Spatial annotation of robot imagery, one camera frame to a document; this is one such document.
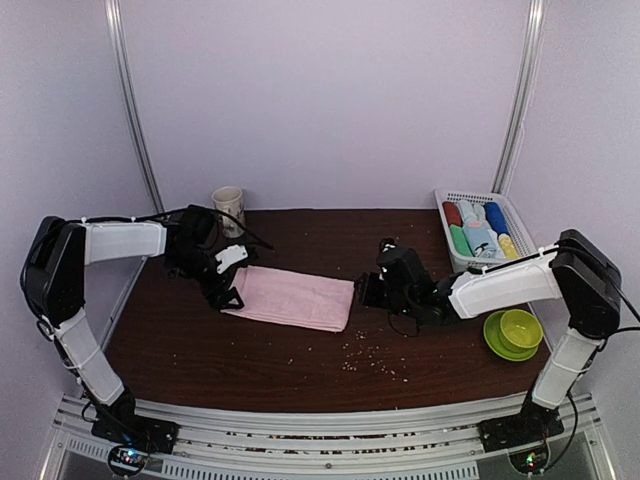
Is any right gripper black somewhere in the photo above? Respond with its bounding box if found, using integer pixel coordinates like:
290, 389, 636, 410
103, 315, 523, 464
357, 271, 416, 319

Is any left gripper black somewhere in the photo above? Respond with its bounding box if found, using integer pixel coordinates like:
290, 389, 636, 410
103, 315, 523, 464
168, 246, 244, 310

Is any pink towel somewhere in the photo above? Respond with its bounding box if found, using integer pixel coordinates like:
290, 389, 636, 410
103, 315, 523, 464
225, 266, 354, 332

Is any blue polka dot towel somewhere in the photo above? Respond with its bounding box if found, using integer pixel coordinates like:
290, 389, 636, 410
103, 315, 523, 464
463, 223, 504, 260

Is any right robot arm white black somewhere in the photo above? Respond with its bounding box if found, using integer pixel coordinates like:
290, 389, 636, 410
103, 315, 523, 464
355, 229, 623, 442

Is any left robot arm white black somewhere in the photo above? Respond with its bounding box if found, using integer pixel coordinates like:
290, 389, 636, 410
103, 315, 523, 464
20, 205, 255, 444

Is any beige ceramic mug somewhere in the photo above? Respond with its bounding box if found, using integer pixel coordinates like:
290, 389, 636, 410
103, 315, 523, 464
211, 186, 245, 239

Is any green rolled towel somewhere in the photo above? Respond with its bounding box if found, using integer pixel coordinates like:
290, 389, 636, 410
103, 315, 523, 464
449, 224, 474, 257

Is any light blue rolled towel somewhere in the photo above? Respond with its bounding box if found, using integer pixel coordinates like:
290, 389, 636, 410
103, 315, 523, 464
456, 199, 487, 225

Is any green plastic plate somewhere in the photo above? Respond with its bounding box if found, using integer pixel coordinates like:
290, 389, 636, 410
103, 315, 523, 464
483, 310, 539, 362

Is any dark blue rolled towel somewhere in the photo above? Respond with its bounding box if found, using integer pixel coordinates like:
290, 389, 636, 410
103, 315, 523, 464
484, 202, 510, 236

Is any yellow rolled towel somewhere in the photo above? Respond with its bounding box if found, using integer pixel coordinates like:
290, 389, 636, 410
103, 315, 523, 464
498, 233, 520, 260

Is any green plastic bowl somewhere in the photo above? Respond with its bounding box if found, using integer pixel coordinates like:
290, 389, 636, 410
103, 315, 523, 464
499, 309, 544, 352

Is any white plastic basket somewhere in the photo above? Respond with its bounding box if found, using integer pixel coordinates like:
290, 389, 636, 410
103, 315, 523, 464
434, 189, 537, 273

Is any left circuit board with leds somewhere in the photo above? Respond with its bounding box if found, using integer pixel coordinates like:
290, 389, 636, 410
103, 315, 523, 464
107, 446, 149, 477

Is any circuit board with leds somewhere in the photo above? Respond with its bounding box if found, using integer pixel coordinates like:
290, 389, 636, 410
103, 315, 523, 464
107, 446, 149, 477
509, 446, 550, 475

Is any right circuit board with leds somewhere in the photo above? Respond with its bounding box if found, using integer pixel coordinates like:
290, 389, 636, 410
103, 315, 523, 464
509, 446, 550, 475

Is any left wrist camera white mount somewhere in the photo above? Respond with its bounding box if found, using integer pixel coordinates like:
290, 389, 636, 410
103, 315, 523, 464
214, 244, 249, 275

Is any aluminium front rail frame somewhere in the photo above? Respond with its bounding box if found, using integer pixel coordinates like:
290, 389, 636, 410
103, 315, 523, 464
35, 394, 624, 479

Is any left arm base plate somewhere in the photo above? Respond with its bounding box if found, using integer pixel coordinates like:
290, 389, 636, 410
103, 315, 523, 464
91, 415, 179, 454

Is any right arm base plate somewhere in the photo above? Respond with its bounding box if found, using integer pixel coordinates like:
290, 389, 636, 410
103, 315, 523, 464
477, 414, 565, 453

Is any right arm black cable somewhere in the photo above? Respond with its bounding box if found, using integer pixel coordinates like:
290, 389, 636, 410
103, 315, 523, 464
554, 239, 640, 451

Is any left aluminium frame post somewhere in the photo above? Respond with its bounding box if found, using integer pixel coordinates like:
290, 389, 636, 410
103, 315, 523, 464
104, 0, 165, 213

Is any aluminium frame post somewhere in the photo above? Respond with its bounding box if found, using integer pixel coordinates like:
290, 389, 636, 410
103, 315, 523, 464
492, 0, 547, 196
104, 0, 165, 213

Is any right aluminium frame post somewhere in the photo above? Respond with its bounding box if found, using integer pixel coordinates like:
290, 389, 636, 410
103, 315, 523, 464
492, 0, 547, 196

